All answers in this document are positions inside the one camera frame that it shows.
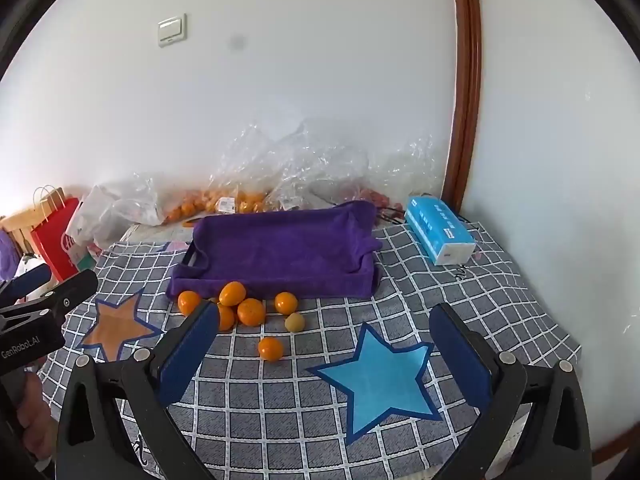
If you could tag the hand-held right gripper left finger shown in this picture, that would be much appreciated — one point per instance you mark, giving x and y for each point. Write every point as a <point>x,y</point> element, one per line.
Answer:
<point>190,355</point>

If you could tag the grey checked star blanket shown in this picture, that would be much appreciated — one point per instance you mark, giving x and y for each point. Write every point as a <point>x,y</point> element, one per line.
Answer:
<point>280,410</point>

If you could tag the clear bag of plums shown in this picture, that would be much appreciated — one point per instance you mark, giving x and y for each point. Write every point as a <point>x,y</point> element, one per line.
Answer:
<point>315,170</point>

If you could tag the white light switch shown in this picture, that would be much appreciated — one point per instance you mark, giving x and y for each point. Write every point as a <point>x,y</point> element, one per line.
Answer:
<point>172,30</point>

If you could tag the purple towel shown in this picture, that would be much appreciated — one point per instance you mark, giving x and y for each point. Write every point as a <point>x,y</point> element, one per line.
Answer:
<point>280,250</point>

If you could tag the blue tissue pack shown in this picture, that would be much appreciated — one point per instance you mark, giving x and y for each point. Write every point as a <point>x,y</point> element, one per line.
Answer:
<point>435,225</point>

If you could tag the clear bag of red tomatoes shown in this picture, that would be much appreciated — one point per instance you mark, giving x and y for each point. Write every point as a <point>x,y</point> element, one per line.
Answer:
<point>405,170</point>

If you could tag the brown paper bag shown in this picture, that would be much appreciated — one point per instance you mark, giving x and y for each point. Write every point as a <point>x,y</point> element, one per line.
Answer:
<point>52,201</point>

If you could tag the purple garment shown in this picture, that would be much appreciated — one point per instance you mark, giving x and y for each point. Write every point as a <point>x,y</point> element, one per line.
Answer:
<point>5,255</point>

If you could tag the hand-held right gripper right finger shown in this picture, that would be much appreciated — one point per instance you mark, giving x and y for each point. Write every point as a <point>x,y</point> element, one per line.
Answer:
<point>457,360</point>

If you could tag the wooden chair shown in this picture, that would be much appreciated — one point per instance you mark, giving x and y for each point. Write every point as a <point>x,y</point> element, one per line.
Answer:
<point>17,230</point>

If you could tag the yellow-green plum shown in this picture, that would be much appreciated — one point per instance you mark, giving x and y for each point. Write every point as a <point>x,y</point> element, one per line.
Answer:
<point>294,322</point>

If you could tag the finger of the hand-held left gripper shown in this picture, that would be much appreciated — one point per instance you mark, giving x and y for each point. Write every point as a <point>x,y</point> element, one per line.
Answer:
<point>70,292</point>
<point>30,281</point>

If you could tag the red paper bag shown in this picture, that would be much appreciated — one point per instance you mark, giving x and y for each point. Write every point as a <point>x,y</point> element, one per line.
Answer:
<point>52,245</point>

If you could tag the white plastic bag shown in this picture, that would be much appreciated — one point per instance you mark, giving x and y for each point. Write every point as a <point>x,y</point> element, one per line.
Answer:
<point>95,220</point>

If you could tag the orange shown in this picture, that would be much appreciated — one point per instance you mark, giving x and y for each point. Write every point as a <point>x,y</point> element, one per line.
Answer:
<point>189,303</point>
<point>251,311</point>
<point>226,319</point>
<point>270,348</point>
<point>286,303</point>
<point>233,293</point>

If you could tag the brown wooden door frame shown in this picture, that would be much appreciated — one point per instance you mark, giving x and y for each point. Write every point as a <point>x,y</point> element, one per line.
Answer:
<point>467,60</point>

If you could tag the person's left hand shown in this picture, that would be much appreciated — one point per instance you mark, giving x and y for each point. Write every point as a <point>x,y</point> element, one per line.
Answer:
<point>37,415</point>

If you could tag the clear bag of small oranges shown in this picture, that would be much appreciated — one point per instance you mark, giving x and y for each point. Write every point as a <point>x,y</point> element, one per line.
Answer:
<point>150,200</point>

